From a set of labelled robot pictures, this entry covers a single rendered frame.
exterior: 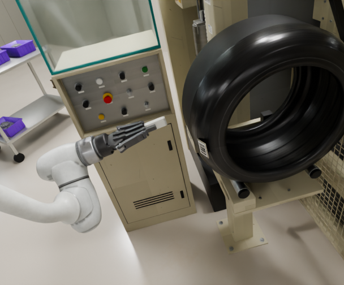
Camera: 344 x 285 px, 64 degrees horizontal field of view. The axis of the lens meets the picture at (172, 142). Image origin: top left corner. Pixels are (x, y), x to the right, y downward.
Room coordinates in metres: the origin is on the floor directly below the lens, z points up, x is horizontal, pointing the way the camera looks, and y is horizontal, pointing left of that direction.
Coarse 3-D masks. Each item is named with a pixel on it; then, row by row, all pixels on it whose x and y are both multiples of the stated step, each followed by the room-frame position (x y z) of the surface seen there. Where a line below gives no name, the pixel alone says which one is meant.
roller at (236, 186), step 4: (232, 180) 0.74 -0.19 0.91; (232, 184) 0.74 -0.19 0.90; (236, 184) 0.71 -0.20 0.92; (240, 184) 0.70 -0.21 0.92; (244, 184) 0.70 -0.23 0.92; (236, 188) 0.70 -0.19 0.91; (240, 188) 0.68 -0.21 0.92; (244, 188) 0.68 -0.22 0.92; (236, 192) 0.69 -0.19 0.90; (240, 192) 0.67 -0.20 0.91; (244, 192) 0.67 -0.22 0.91; (248, 192) 0.67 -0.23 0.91; (240, 196) 0.67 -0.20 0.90; (244, 196) 0.67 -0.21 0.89
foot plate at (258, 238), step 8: (224, 224) 1.19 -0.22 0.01; (256, 224) 1.13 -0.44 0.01; (224, 232) 1.13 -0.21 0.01; (256, 232) 1.07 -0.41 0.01; (224, 240) 1.07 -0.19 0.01; (232, 240) 1.06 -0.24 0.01; (240, 240) 1.04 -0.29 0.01; (248, 240) 1.03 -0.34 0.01; (256, 240) 1.01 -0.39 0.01; (264, 240) 1.00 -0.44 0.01; (232, 248) 0.99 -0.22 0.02; (240, 248) 0.99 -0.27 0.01; (248, 248) 0.98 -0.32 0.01
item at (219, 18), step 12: (204, 0) 1.15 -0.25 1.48; (216, 0) 1.04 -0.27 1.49; (228, 0) 1.04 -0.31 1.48; (240, 0) 1.05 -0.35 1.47; (216, 12) 1.04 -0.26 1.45; (228, 12) 1.04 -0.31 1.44; (240, 12) 1.05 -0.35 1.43; (216, 24) 1.04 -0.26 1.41; (228, 24) 1.04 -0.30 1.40; (240, 108) 1.05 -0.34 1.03; (240, 120) 1.05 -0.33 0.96; (228, 204) 1.11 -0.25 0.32; (228, 216) 1.14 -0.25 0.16; (240, 216) 1.04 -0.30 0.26; (240, 228) 1.04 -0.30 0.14; (252, 228) 1.05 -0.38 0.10
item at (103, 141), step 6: (96, 138) 0.76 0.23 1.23; (102, 138) 0.75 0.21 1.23; (108, 138) 0.77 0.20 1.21; (96, 144) 0.74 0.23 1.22; (102, 144) 0.73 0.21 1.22; (108, 144) 0.74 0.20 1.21; (114, 144) 0.73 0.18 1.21; (102, 150) 0.72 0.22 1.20; (108, 150) 0.72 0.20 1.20; (102, 156) 0.73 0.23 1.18
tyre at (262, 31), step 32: (224, 32) 0.88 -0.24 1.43; (256, 32) 0.76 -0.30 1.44; (288, 32) 0.71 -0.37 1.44; (320, 32) 0.72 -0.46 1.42; (192, 64) 0.89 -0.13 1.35; (224, 64) 0.72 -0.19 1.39; (256, 64) 0.67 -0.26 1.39; (288, 64) 0.67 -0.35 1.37; (320, 64) 0.67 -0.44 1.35; (192, 96) 0.77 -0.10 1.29; (224, 96) 0.67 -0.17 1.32; (288, 96) 0.97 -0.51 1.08; (320, 96) 0.88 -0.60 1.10; (192, 128) 0.73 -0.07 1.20; (224, 128) 0.66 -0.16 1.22; (256, 128) 0.94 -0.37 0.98; (288, 128) 0.91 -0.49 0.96; (320, 128) 0.80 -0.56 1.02; (224, 160) 0.66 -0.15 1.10; (256, 160) 0.82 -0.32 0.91; (288, 160) 0.77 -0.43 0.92
